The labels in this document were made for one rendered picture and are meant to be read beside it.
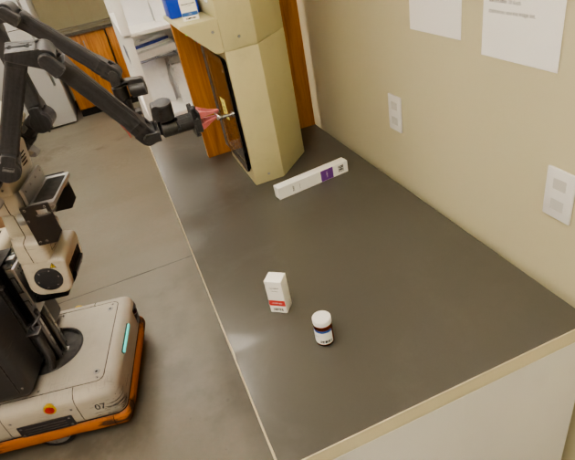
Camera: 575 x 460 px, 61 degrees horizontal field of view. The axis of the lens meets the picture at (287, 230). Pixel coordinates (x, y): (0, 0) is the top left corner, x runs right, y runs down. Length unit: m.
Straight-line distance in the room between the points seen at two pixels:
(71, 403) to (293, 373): 1.36
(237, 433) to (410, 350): 1.24
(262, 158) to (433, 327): 0.90
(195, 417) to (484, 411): 1.43
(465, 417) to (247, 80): 1.15
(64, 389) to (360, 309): 1.46
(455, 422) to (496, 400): 0.10
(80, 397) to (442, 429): 1.54
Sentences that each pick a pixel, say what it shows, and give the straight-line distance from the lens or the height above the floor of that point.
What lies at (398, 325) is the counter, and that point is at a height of 0.94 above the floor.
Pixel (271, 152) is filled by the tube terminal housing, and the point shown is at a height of 1.04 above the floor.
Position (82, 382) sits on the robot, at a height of 0.28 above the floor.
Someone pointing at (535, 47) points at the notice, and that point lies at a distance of 1.11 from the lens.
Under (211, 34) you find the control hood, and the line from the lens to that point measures 1.59.
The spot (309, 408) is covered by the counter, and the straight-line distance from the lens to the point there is 1.01.
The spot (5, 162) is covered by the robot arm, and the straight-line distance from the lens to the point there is 1.71.
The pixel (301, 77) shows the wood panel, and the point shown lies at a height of 1.16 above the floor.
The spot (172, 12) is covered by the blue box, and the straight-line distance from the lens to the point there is 1.76.
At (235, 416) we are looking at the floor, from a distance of 2.24.
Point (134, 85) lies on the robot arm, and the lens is 2.02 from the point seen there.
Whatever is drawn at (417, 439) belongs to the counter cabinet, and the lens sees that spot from 1.08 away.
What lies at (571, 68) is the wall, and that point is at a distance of 1.06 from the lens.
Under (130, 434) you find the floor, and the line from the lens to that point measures 2.37.
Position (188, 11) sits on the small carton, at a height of 1.54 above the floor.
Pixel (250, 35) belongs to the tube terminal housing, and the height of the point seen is 1.44.
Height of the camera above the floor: 1.75
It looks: 33 degrees down
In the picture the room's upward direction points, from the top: 12 degrees counter-clockwise
